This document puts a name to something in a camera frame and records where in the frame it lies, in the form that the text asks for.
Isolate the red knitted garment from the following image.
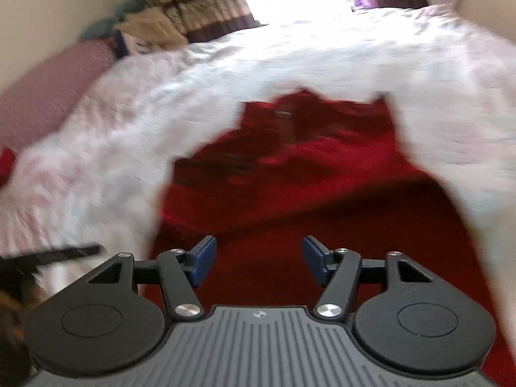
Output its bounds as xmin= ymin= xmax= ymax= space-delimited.
xmin=146 ymin=87 xmax=513 ymax=387

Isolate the small red cloth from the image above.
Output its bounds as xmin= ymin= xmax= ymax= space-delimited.
xmin=0 ymin=147 xmax=17 ymax=189

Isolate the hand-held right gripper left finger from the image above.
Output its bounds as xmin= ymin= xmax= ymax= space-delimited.
xmin=86 ymin=235 xmax=218 ymax=323

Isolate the white floral blanket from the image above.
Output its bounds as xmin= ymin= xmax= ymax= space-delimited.
xmin=0 ymin=3 xmax=516 ymax=315

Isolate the maroon textured pillow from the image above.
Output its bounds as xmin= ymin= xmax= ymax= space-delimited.
xmin=0 ymin=40 xmax=122 ymax=154

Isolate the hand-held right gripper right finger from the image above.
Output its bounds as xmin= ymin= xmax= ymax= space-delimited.
xmin=302 ymin=235 xmax=434 ymax=323

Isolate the teal plush toy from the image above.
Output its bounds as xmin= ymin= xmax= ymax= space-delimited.
xmin=78 ymin=0 xmax=151 ymax=42

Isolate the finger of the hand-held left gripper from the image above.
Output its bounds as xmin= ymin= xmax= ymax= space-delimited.
xmin=0 ymin=243 xmax=102 ymax=271

